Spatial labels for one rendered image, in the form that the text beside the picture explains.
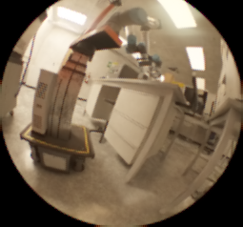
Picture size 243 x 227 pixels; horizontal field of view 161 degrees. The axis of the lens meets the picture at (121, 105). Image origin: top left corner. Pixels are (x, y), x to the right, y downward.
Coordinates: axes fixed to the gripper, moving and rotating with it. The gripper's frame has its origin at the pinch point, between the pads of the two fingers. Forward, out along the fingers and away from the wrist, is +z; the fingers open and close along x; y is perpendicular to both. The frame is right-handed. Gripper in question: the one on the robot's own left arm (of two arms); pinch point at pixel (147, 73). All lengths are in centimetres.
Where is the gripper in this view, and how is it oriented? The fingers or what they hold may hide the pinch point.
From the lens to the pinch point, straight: 87.4
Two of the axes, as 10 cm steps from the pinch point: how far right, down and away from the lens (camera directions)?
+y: 8.0, -4.2, 4.3
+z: 2.1, 8.7, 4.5
